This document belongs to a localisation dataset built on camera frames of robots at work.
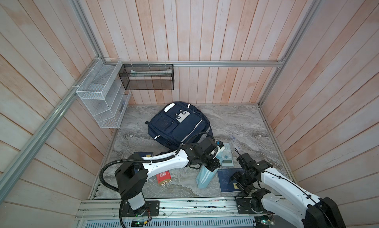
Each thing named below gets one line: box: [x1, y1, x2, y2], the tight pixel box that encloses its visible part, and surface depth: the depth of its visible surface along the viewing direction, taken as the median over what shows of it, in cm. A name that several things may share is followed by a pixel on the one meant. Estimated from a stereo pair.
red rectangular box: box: [155, 170, 173, 186], surface depth 85 cm
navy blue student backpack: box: [144, 101, 213, 152], surface depth 103 cm
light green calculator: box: [221, 142, 234, 167], surface depth 92 cm
